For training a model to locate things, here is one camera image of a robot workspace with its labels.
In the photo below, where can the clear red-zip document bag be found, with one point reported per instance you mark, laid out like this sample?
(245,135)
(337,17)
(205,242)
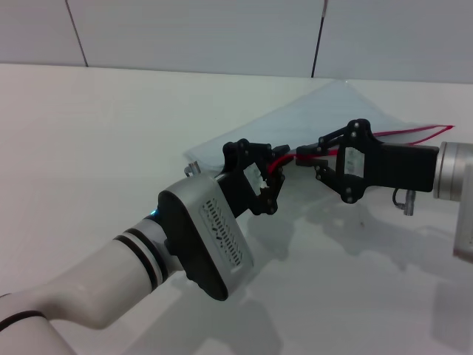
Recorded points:
(332,107)

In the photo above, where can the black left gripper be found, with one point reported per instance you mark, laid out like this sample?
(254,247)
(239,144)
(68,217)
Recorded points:
(244,185)

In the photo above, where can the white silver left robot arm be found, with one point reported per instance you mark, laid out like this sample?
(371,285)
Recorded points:
(92,281)

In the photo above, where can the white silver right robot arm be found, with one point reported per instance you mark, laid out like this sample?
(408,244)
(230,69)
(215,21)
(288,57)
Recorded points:
(456,185)

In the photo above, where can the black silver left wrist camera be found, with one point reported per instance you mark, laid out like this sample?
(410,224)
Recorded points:
(207,236)

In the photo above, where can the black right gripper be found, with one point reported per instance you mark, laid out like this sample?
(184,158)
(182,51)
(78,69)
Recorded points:
(391,166)

